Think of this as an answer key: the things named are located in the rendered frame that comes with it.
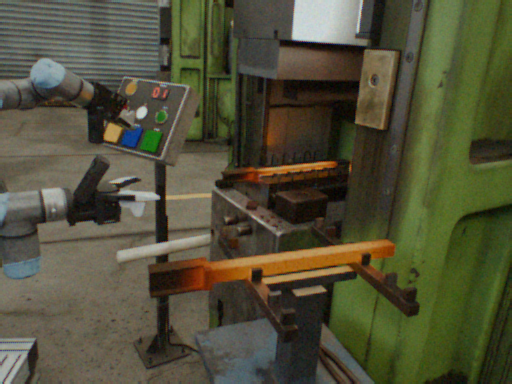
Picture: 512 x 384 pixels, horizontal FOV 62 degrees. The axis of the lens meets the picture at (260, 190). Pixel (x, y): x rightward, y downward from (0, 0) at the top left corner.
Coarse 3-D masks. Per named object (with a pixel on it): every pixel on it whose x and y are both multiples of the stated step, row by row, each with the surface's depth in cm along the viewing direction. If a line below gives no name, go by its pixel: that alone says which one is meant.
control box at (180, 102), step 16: (128, 80) 164; (144, 80) 160; (128, 96) 162; (144, 96) 158; (176, 96) 151; (192, 96) 152; (128, 112) 159; (176, 112) 148; (192, 112) 154; (144, 128) 153; (160, 128) 150; (176, 128) 149; (112, 144) 159; (160, 144) 148; (176, 144) 150; (160, 160) 148; (176, 160) 152
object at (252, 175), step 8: (248, 168) 123; (264, 168) 126; (272, 168) 126; (280, 168) 127; (288, 168) 128; (296, 168) 129; (304, 168) 131; (224, 176) 117; (232, 176) 119; (240, 176) 120; (248, 176) 122; (256, 176) 121
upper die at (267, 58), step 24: (240, 48) 122; (264, 48) 112; (288, 48) 108; (312, 48) 111; (336, 48) 116; (360, 48) 120; (240, 72) 124; (264, 72) 113; (288, 72) 110; (312, 72) 114; (336, 72) 118; (360, 72) 123
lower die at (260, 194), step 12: (240, 168) 134; (336, 168) 136; (348, 168) 138; (264, 180) 120; (276, 180) 121; (288, 180) 122; (300, 180) 123; (312, 180) 126; (324, 180) 128; (336, 180) 131; (240, 192) 132; (252, 192) 126; (264, 192) 120; (264, 204) 121
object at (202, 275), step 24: (384, 240) 82; (168, 264) 66; (192, 264) 66; (216, 264) 69; (240, 264) 69; (264, 264) 70; (288, 264) 72; (312, 264) 74; (336, 264) 76; (168, 288) 66; (192, 288) 67
